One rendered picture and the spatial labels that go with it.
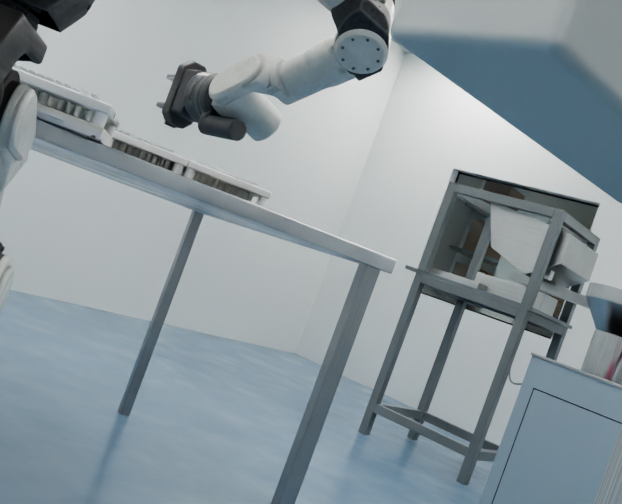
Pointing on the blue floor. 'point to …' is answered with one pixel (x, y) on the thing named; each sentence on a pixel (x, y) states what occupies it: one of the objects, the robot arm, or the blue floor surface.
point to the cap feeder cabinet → (557, 437)
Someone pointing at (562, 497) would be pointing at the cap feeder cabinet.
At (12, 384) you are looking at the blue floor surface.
